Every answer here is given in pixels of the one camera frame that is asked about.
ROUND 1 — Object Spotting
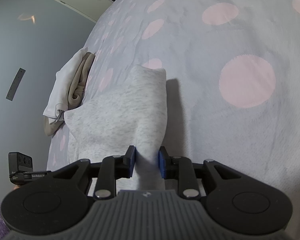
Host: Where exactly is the light grey sweatshirt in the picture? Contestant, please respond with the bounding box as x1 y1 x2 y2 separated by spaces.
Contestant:
64 66 167 190

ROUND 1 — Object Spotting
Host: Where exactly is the white folded garment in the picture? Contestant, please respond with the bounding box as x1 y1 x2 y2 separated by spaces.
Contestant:
43 47 88 124

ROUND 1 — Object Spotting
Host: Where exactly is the beige folded garment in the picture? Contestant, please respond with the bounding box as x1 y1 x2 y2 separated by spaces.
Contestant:
44 51 95 137

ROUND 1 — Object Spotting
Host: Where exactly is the polka dot bed sheet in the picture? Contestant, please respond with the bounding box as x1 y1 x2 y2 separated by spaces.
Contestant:
47 0 300 239

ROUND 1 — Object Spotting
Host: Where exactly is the black camera box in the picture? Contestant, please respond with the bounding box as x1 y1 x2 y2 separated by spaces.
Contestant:
8 152 51 186

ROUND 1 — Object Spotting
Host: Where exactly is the dark wall strip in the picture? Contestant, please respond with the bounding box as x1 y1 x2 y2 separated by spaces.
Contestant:
6 68 26 101

